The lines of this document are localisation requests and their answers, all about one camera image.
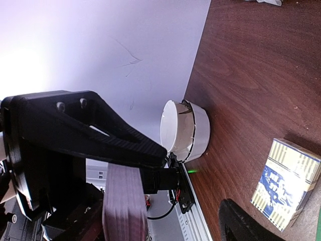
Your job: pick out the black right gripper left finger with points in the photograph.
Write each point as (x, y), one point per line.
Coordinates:
(78, 214)

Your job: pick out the white bowl stack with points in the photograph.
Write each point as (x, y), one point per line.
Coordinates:
(184, 130)

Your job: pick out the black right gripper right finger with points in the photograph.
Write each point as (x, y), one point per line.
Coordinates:
(236, 224)

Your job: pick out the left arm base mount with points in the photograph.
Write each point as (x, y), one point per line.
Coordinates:
(172, 179)

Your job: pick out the aluminium front rail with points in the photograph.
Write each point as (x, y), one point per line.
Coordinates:
(176, 226)

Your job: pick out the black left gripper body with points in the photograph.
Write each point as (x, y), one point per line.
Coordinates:
(45, 178)

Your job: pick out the blue yellow card box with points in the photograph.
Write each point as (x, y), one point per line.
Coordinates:
(287, 181)

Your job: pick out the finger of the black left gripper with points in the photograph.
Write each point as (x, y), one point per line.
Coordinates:
(82, 124)

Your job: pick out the red card deck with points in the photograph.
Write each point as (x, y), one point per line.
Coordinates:
(124, 214)

